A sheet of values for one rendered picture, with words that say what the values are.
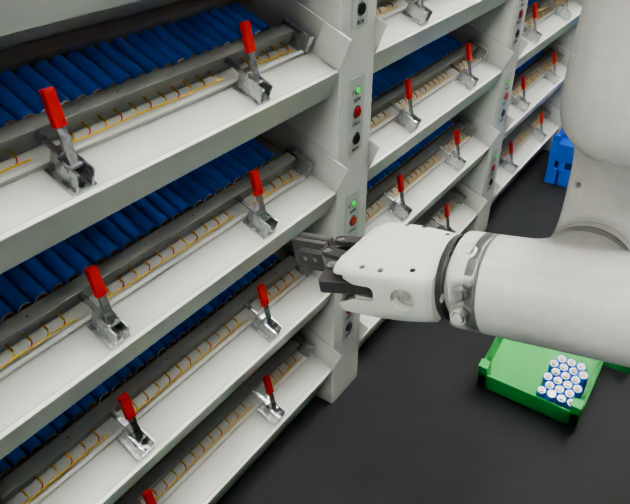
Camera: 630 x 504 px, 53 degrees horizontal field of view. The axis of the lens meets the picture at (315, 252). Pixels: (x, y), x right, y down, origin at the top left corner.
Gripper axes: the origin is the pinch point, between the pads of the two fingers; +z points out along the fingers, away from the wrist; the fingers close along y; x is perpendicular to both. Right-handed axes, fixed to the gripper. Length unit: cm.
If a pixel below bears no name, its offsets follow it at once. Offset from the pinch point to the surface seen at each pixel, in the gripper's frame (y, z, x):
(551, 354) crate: 64, -3, -58
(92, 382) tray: -16.7, 20.6, -10.8
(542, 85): 148, 26, -26
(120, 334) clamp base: -11.8, 20.3, -7.6
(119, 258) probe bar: -5.9, 24.8, -1.8
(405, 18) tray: 56, 18, 12
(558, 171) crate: 147, 20, -53
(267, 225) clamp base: 13.4, 18.9, -6.1
